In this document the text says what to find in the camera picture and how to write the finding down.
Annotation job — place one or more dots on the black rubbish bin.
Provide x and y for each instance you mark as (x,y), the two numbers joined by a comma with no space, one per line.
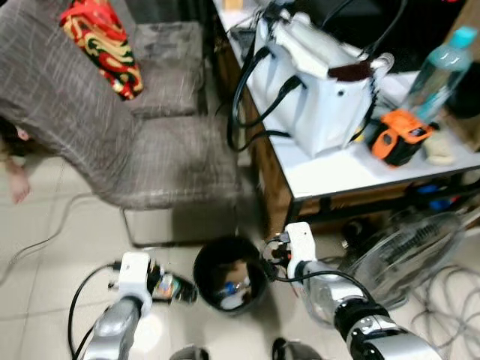
(206,289)

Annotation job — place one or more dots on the grey floor fan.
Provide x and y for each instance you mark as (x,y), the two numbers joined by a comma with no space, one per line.
(412,255)

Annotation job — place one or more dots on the brown cardboard trash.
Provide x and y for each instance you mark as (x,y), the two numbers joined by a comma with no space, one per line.
(236,270)

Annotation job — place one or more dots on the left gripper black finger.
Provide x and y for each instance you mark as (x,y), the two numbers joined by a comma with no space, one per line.
(163,273)

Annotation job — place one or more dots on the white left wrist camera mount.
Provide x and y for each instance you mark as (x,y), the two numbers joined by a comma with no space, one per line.
(133,274)

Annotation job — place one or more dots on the plastic bottle trash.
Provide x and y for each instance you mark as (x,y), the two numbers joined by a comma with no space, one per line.
(232,292)

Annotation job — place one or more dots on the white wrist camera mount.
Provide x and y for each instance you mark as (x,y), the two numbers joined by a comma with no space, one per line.
(301,240)
(133,274)

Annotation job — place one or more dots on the small cream container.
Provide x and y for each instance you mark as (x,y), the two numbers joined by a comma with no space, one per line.
(439,150)

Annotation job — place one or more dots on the robot right leg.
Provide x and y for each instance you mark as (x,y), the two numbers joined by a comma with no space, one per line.
(296,351)

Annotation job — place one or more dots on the white top wooden desk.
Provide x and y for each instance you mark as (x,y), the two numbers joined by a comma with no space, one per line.
(352,172)

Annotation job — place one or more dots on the orange black tool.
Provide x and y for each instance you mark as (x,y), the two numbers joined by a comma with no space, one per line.
(397,135)

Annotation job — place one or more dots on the brown wooden speaker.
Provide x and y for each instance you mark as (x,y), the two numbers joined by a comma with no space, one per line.
(469,90)

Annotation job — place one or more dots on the black snack wrapper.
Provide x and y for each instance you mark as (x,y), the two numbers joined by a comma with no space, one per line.
(184,289)

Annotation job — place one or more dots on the clear water bottle blue cap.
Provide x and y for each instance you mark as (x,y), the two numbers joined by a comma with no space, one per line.
(439,75)

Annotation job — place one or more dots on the red patterned cloth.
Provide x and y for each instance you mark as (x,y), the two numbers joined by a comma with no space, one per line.
(101,37)

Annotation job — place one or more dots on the person's bare foot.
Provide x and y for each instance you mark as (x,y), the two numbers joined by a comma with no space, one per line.
(16,184)

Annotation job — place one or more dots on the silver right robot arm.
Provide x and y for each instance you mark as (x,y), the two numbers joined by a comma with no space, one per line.
(330,289)

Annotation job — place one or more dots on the brown fabric chair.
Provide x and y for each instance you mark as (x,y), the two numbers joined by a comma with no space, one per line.
(112,127)

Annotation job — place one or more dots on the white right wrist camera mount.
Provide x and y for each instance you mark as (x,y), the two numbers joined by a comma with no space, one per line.
(301,240)

